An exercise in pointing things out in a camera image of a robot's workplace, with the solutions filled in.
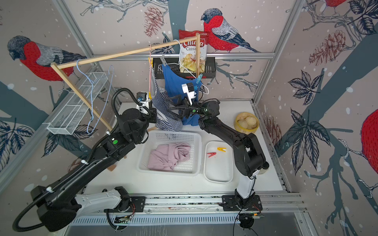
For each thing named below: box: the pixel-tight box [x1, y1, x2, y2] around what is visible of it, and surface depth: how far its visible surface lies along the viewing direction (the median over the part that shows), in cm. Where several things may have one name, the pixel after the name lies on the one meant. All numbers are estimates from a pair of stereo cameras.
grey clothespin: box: [159, 53, 167, 67], surface depth 81 cm
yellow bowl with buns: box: [233, 111, 260, 135], surface depth 103 cm
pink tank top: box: [147, 142, 192, 171], surface depth 86 cm
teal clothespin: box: [195, 73, 203, 85], surface depth 71 cm
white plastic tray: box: [203, 140, 234, 184], surface depth 90 cm
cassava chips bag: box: [178, 29, 210, 73], surface depth 88 cm
